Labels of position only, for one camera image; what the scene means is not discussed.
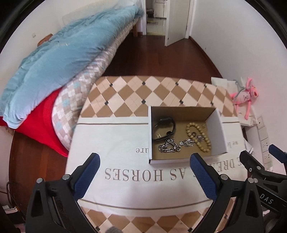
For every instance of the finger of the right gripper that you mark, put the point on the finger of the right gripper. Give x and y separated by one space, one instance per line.
278 154
254 168

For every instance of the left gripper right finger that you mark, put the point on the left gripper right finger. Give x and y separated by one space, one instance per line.
246 214

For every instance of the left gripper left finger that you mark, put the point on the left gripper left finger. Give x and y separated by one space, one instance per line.
53 205

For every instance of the black smart band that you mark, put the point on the black smart band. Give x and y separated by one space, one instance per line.
164 123

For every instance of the pink panther plush toy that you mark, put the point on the pink panther plush toy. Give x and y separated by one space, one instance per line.
245 95

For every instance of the red blanket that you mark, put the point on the red blanket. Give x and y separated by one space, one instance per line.
38 125

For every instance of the white cardboard box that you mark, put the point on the white cardboard box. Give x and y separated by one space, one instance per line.
198 130

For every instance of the checkered mattress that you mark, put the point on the checkered mattress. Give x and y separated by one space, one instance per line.
71 98

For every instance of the light blue duvet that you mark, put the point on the light blue duvet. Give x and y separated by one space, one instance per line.
57 61

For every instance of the white door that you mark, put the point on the white door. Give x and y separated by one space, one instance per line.
176 22

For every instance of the white wall socket strip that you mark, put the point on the white wall socket strip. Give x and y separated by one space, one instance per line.
264 141

